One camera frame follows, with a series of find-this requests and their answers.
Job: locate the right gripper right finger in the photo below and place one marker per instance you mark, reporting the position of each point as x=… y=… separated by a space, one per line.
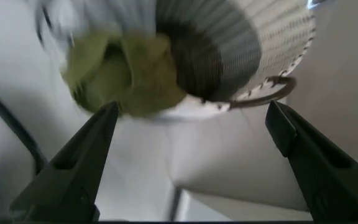
x=331 y=186

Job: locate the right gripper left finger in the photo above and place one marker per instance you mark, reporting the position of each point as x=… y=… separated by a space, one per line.
x=70 y=183

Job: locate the green printed shirt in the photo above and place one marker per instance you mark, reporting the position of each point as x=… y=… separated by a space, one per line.
x=148 y=77

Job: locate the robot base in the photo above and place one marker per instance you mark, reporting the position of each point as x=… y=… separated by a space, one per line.
x=17 y=127

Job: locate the white laundry basket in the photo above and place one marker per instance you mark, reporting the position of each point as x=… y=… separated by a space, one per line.
x=284 y=37

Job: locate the pale grey shorts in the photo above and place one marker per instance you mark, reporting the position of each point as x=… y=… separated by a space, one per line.
x=104 y=15

